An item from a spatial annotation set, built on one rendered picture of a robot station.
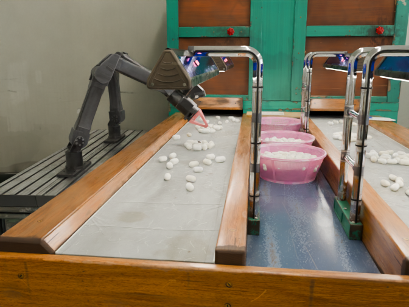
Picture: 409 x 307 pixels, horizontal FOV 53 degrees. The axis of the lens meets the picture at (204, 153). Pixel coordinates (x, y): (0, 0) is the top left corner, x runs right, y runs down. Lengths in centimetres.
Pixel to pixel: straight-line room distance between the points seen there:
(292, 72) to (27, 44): 216
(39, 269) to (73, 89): 279
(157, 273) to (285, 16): 196
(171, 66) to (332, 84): 187
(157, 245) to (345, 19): 198
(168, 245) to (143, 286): 10
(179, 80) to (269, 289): 40
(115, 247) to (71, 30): 284
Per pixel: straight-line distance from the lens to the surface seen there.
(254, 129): 95
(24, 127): 375
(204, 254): 78
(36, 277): 84
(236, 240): 77
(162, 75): 74
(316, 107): 246
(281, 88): 249
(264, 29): 248
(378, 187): 125
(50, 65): 359
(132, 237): 85
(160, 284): 76
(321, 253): 96
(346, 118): 113
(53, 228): 88
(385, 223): 92
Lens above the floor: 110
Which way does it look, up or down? 13 degrees down
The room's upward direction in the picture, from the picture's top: straight up
